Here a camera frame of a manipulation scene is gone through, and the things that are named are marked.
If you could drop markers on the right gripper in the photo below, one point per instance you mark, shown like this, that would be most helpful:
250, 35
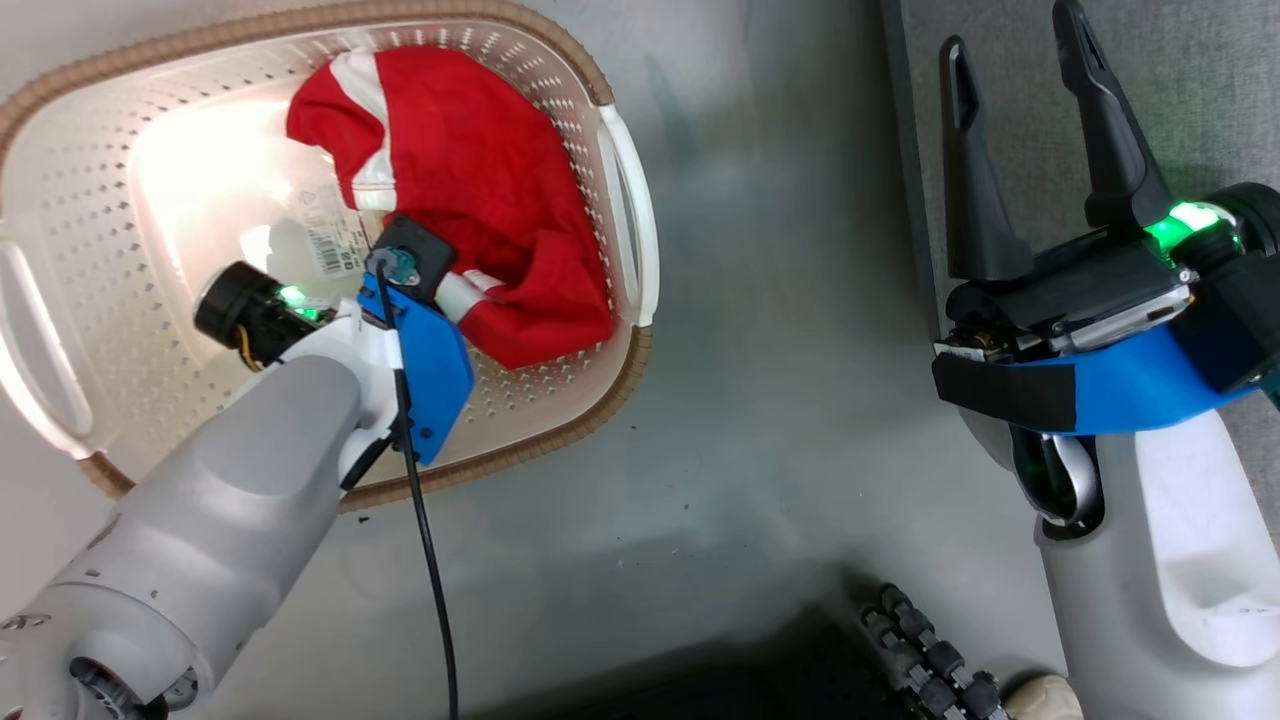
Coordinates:
1090, 290

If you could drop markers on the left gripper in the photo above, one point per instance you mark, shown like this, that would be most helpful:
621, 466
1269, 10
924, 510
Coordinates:
245, 310

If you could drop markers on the white perforated laundry basket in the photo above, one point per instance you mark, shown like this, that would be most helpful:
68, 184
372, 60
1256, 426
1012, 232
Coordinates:
150, 170

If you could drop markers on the blue left camera mount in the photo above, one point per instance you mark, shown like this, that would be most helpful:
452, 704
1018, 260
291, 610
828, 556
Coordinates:
435, 370

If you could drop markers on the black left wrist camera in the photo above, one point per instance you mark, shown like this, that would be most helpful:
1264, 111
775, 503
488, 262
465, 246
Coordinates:
415, 255

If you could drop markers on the white barcode sticker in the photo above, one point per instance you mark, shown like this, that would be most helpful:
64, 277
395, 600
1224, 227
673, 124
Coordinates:
332, 235

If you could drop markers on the red and white garment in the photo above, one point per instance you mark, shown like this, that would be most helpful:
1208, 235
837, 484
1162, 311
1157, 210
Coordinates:
470, 160

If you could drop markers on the blue right camera mount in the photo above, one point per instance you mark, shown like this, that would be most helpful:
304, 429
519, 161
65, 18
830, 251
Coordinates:
1130, 390

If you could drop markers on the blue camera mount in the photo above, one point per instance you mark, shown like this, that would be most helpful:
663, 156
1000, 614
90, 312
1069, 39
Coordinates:
435, 370
1130, 390

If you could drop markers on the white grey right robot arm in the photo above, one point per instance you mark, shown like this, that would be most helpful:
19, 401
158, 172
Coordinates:
1170, 580

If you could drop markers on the grey fabric sofa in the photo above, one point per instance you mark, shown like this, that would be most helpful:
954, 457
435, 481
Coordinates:
1200, 100

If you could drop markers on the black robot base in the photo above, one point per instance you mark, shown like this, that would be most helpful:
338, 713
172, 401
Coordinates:
760, 670

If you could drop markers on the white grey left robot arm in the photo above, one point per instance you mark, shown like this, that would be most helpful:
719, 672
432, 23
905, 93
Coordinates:
220, 500

